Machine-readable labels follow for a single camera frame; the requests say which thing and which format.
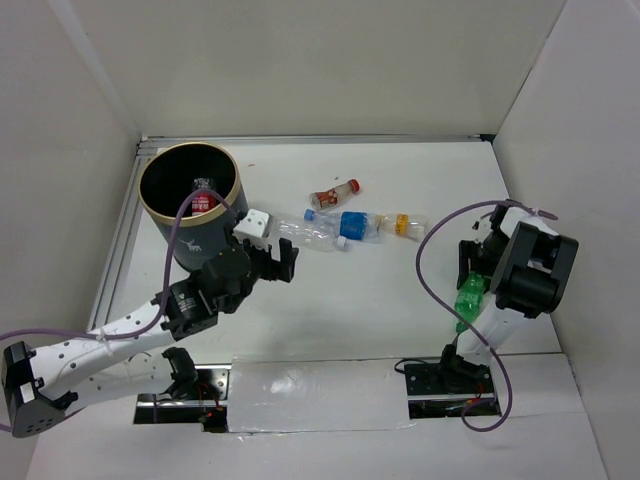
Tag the aluminium frame rail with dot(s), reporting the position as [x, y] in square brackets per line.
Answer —
[454, 165]

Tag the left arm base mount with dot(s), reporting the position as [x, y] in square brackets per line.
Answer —
[204, 403]

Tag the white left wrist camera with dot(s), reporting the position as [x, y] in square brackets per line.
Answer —
[254, 227]

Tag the small red-cap drink bottle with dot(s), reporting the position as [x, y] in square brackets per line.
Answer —
[334, 196]

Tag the dark blue gold-rimmed bin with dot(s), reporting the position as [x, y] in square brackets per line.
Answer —
[167, 181]

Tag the green bottle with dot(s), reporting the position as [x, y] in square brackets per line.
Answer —
[469, 300]

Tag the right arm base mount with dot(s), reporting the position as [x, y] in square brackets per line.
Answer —
[435, 392]

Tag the clear bottle red label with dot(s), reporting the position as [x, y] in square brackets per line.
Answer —
[203, 202]

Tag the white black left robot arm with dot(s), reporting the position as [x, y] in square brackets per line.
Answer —
[139, 353]

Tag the yellow-label yellow-cap bottle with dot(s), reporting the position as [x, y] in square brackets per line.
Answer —
[410, 226]

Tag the crushed clear bottle white cap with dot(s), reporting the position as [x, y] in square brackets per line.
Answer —
[308, 234]

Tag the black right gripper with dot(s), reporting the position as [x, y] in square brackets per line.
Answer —
[468, 249]

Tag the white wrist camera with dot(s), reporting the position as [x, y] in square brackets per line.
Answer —
[490, 221]
[254, 227]

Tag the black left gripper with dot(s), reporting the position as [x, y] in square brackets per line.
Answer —
[275, 270]

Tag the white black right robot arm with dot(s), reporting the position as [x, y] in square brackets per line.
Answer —
[516, 272]

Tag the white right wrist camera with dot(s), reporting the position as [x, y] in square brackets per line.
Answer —
[490, 221]

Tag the clear bottle blue label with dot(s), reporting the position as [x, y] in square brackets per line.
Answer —
[357, 226]

